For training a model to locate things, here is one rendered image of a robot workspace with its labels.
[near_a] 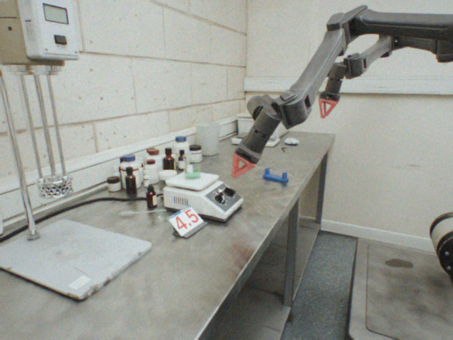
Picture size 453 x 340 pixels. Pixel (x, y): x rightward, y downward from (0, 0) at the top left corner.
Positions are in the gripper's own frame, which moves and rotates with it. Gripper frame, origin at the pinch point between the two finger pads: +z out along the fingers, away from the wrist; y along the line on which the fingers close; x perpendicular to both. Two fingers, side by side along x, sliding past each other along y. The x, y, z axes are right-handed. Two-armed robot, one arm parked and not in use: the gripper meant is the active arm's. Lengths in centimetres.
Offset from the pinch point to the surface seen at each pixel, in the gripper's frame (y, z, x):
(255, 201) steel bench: -6.4, 8.4, 10.1
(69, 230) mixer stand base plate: 25.5, 24.9, -27.9
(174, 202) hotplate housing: 7.3, 14.9, -10.5
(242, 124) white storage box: -115, 25, -12
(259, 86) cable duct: -148, 5, -17
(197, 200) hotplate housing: 8.4, 9.2, -5.2
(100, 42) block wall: -22, -4, -63
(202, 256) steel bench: 26.4, 8.4, 2.9
